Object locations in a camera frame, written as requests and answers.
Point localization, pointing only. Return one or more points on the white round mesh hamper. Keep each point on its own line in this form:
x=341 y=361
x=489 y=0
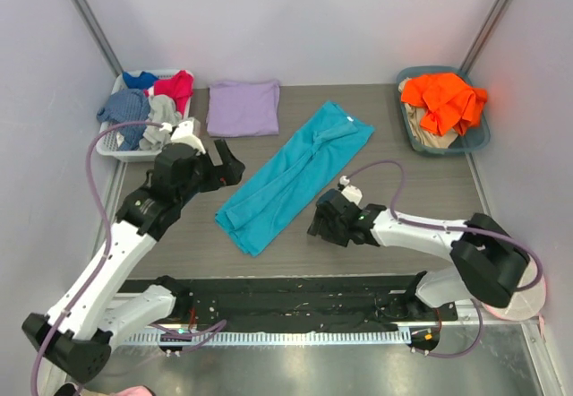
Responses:
x=523 y=305

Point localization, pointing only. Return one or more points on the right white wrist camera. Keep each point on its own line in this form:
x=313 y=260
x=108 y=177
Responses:
x=349 y=191

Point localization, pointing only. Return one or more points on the royal blue t shirt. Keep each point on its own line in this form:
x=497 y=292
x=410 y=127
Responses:
x=142 y=81

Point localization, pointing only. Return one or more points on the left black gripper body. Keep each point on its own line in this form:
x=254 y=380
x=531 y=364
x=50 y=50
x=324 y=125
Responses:
x=217 y=171

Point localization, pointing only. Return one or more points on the left aluminium corner post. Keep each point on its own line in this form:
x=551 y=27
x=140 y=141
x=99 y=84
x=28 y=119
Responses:
x=92 y=24

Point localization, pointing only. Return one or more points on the grey t shirt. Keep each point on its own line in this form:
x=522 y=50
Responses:
x=162 y=110

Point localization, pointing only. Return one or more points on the red t shirt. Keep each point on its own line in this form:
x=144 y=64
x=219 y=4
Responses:
x=179 y=88

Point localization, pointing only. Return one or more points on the aluminium corner post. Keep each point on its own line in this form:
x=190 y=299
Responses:
x=92 y=24
x=492 y=19

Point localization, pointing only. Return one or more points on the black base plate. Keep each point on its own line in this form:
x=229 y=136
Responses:
x=302 y=305

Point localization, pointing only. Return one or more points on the folded lavender t shirt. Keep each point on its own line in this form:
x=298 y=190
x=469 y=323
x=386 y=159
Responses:
x=243 y=109

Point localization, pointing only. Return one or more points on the pink cloth at bottom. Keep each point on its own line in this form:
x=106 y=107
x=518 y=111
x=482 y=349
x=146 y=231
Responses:
x=71 y=389

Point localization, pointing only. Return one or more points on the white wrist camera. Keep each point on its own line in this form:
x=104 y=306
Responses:
x=187 y=132
x=349 y=191

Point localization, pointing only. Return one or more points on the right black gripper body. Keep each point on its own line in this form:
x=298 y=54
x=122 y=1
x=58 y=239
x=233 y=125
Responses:
x=324 y=219

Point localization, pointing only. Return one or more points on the slotted cable duct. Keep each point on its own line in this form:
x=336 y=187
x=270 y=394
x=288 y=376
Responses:
x=149 y=337

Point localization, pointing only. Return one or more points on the teal t shirt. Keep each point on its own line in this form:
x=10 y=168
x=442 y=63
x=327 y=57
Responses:
x=268 y=202

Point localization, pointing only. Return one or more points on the right aluminium corner post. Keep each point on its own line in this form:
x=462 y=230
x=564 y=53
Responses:
x=492 y=19

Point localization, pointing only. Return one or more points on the orange t shirt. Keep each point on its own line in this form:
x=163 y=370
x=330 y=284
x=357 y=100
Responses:
x=466 y=106

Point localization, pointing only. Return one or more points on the teal plastic basket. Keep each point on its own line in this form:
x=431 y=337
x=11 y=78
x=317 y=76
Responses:
x=477 y=137

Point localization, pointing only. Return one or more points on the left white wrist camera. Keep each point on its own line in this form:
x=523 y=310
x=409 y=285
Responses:
x=187 y=132

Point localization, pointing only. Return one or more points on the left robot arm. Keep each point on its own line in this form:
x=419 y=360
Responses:
x=80 y=332

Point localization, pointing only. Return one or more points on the blue checked shirt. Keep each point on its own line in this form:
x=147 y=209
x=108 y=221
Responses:
x=126 y=106

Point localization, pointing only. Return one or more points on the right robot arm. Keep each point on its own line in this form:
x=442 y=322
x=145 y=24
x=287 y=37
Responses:
x=484 y=262

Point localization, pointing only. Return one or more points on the white plastic basket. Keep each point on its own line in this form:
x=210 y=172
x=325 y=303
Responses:
x=108 y=145

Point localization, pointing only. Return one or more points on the beige garment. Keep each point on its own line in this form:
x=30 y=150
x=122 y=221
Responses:
x=423 y=98

